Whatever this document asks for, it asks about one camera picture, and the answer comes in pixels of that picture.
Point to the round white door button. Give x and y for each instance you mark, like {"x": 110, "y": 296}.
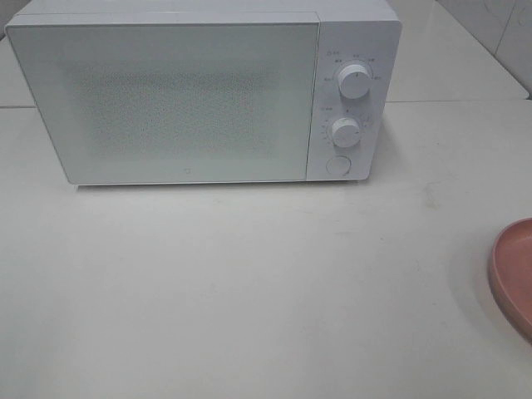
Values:
{"x": 339, "y": 165}

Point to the pink round plate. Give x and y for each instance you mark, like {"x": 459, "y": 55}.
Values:
{"x": 509, "y": 274}

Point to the white microwave door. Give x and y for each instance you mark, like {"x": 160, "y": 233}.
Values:
{"x": 173, "y": 104}

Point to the lower white timer knob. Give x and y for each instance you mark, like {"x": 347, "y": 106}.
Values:
{"x": 345, "y": 132}

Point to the white microwave oven body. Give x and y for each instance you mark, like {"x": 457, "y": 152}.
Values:
{"x": 371, "y": 39}

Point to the upper white power knob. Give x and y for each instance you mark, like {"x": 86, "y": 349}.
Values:
{"x": 354, "y": 80}

